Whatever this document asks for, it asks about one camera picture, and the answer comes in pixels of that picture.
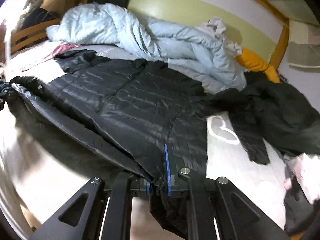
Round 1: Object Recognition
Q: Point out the black quilted down jacket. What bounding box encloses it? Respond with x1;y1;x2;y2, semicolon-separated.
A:
9;50;207;238

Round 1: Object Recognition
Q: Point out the grey printed bed sheet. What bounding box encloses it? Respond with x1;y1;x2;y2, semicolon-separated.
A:
1;41;285;239

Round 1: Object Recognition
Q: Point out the pink cloth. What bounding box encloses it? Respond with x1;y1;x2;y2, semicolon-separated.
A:
43;43;80;61

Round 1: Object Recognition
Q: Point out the pink white garment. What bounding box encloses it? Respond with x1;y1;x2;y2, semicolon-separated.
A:
284;153;319;204

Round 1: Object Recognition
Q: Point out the black coat pile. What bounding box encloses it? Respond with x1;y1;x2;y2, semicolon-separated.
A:
204;72;319;165

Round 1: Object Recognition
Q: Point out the light blue duvet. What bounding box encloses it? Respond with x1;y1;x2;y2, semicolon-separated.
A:
46;3;247;90

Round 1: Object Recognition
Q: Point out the orange yellow pillow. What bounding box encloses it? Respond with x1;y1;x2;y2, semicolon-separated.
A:
235;48;280;83

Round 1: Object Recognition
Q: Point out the white crumpled garment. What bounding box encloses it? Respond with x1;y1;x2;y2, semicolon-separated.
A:
196;17;242;57

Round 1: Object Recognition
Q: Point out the wooden bed rail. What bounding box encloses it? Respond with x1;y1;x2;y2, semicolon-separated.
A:
11;18;61;54

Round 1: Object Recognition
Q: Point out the wooden bed frame post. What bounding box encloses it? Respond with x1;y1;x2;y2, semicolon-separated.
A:
254;0;290;69

